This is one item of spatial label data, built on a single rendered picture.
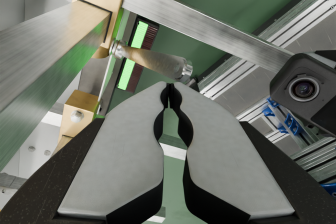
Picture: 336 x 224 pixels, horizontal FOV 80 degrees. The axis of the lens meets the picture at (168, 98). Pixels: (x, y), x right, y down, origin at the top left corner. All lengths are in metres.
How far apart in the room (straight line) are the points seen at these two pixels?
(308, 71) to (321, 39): 0.99
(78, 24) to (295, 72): 0.18
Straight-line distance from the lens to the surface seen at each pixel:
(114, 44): 0.29
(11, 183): 0.62
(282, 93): 0.21
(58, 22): 0.18
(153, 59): 0.16
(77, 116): 0.37
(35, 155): 0.87
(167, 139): 0.43
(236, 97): 1.15
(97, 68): 0.48
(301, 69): 0.20
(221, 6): 1.16
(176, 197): 2.18
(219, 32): 0.27
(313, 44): 1.18
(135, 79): 0.47
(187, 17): 0.26
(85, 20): 0.20
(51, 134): 0.76
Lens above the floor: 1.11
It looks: 57 degrees down
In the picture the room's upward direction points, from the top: 178 degrees clockwise
